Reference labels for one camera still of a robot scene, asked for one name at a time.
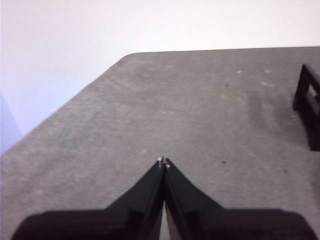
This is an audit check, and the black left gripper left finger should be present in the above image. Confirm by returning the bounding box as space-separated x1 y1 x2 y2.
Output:
11 157 165 240

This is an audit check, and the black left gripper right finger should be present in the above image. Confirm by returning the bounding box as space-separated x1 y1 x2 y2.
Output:
164 157 315 240

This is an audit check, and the black plastic plate rack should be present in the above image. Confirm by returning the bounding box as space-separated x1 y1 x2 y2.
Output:
292 63 320 152

